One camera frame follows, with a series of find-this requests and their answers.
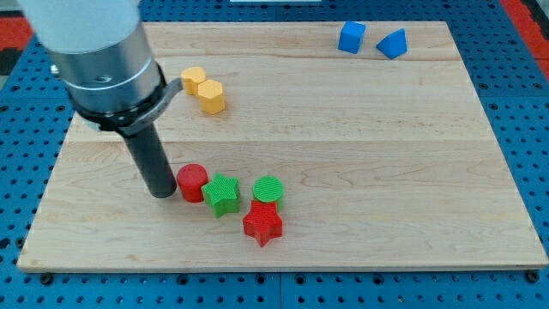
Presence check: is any yellow heart block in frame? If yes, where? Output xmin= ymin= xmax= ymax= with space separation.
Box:
xmin=180 ymin=66 xmax=207 ymax=95

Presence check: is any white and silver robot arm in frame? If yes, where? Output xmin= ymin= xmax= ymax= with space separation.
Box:
xmin=18 ymin=0 xmax=183 ymax=137

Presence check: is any blue triangle block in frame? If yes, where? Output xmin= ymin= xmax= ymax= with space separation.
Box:
xmin=376 ymin=28 xmax=407 ymax=59

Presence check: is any blue cube block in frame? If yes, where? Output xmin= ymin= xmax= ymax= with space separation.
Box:
xmin=338 ymin=21 xmax=367 ymax=54

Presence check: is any red star block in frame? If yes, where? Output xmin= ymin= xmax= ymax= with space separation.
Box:
xmin=243 ymin=200 xmax=283 ymax=247

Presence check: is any green cylinder block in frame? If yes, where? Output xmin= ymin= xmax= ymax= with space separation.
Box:
xmin=252 ymin=175 xmax=284 ymax=211

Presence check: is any red cylinder block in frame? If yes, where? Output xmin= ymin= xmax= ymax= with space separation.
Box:
xmin=177 ymin=163 xmax=208 ymax=203

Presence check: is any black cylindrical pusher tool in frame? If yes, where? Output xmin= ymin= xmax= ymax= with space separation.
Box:
xmin=123 ymin=124 xmax=177 ymax=198

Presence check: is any yellow hexagon block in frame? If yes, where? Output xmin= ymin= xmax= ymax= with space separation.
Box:
xmin=196 ymin=80 xmax=225 ymax=114

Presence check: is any light wooden board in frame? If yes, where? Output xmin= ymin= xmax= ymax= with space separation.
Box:
xmin=18 ymin=21 xmax=548 ymax=273

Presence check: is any green star block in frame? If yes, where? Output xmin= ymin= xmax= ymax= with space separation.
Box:
xmin=201 ymin=173 xmax=240 ymax=218

